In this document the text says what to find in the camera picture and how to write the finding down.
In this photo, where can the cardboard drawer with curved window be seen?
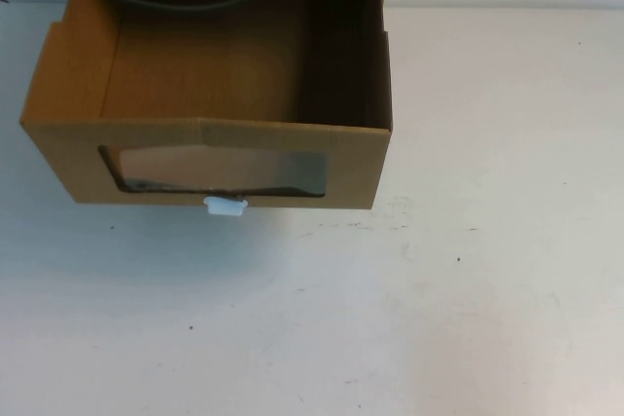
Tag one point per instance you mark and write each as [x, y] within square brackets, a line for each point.
[273, 167]

